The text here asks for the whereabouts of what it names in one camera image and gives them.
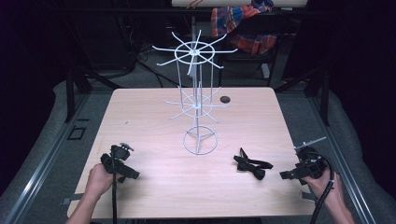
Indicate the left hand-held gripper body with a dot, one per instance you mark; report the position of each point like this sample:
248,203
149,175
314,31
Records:
115,158

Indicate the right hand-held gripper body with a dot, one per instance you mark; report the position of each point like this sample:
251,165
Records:
309,165

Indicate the black bow tie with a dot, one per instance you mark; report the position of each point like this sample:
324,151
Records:
250,166

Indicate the person's right hand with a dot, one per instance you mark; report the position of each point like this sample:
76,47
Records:
325,186

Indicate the person's left hand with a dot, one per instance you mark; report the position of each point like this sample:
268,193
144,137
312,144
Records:
98,182

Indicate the black chair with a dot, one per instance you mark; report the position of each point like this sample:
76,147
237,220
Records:
249,58

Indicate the plaid cloth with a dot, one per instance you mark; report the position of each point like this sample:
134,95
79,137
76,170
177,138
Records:
236,18

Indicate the aluminium frame rail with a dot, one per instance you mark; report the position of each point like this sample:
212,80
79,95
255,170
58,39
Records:
345,174
40,165

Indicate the black frame post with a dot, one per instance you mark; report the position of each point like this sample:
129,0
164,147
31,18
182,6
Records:
69,96
325,99

